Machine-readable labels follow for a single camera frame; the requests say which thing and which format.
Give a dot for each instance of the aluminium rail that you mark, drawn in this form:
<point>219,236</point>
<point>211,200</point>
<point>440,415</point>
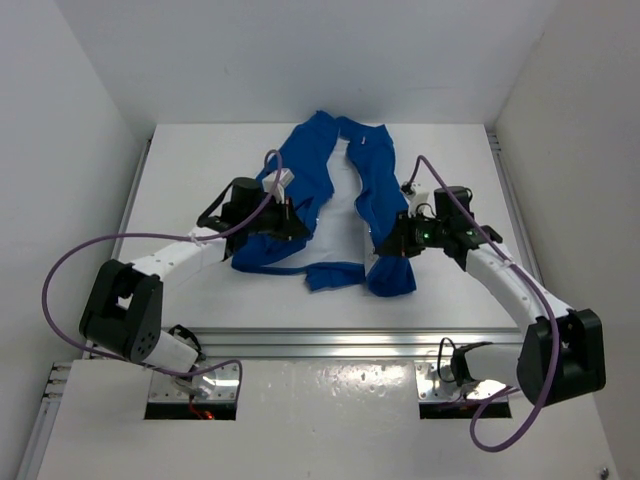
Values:
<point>526,250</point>
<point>54,387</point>
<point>341,343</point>

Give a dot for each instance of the blue zip-up vest jacket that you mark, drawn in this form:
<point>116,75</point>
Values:
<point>306,152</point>

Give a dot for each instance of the aluminium left side rail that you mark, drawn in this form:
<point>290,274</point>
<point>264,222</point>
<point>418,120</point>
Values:
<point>54,387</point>

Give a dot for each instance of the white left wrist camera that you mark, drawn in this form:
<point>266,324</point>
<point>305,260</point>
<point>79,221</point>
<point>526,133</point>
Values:
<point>276,183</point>

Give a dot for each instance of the aluminium right side rail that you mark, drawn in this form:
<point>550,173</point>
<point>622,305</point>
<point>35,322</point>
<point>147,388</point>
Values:
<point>526,250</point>

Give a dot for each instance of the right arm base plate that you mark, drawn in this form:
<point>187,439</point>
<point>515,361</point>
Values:
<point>436,386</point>

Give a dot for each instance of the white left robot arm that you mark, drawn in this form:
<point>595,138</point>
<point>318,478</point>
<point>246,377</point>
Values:
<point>125,307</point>

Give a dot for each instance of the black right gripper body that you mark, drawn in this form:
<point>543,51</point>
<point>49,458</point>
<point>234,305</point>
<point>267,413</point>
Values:
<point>420,234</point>

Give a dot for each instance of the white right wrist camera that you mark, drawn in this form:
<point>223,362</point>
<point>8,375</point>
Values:
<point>416,196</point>

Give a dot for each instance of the aluminium front rail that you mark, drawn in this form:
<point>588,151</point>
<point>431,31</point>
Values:
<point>341,343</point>

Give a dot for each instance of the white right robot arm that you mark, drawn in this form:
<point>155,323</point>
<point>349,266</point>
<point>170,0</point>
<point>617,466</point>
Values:
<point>562,352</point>

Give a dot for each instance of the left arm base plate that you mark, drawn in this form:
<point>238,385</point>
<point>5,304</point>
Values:
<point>215,386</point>

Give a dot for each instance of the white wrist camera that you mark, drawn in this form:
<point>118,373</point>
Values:
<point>276,183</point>
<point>416,196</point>

